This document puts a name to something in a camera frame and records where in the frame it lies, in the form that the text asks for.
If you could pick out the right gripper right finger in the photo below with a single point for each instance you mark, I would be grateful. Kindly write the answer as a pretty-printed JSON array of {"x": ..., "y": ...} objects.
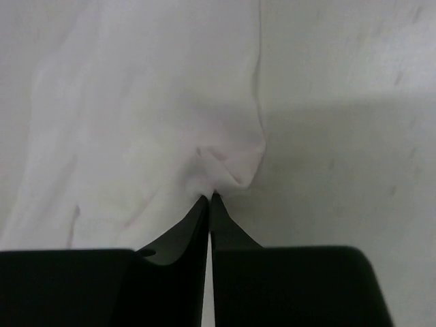
[{"x": 289, "y": 286}]

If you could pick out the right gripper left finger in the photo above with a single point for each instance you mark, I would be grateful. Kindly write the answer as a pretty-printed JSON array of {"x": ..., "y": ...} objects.
[{"x": 161, "y": 284}]

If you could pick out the white tank top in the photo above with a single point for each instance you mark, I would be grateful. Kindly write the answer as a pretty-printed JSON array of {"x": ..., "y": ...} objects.
[{"x": 139, "y": 109}]

